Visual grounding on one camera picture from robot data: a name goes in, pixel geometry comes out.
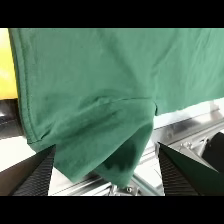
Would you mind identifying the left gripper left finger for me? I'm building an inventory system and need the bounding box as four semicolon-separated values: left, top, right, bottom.
0;144;57;197

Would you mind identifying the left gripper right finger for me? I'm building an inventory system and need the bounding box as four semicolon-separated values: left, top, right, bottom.
156;141;224;197

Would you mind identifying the green T-shirt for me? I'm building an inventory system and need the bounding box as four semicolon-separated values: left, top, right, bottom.
8;28;224;190

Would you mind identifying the silver frame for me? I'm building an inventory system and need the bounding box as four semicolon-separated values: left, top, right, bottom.
47;99;224;197

